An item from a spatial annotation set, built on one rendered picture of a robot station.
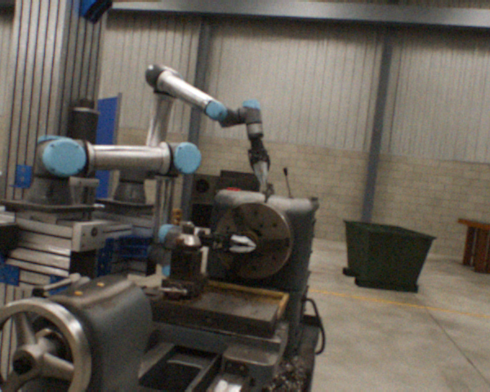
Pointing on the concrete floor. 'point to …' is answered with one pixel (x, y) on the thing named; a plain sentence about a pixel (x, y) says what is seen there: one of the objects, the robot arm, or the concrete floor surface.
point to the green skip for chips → (385, 256)
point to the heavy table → (481, 245)
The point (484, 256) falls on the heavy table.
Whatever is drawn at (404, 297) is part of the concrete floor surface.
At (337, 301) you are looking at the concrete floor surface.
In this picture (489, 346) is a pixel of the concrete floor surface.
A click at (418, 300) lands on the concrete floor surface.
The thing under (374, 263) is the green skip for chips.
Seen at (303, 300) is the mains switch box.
